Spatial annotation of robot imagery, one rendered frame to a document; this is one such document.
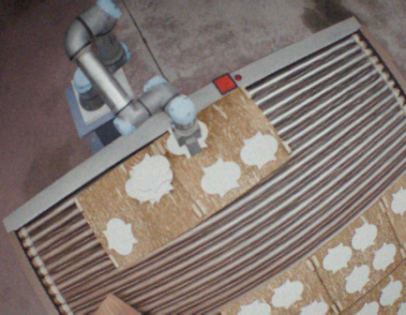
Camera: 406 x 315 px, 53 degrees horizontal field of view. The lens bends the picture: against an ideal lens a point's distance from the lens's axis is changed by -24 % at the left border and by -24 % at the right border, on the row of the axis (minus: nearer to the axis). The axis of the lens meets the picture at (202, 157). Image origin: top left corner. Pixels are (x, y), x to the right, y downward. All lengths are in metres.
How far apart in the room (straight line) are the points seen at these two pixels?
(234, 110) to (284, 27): 1.43
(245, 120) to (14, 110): 1.88
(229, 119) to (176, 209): 0.39
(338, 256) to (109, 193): 0.97
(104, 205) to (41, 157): 1.25
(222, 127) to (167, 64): 1.23
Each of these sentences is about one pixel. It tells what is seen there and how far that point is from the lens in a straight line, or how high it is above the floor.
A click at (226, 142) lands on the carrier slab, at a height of 0.94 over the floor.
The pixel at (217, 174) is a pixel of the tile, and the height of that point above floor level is 0.95.
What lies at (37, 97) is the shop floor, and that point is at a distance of 3.32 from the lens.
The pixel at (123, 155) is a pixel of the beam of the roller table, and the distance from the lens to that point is 2.01.
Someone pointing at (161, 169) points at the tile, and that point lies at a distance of 1.89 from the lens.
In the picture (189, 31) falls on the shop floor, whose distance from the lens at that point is 3.26.
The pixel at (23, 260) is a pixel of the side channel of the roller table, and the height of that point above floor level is 0.95.
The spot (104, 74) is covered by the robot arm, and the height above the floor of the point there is 1.42.
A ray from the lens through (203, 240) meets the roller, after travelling 1.92.
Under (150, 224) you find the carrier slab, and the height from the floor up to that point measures 0.94.
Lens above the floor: 2.83
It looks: 75 degrees down
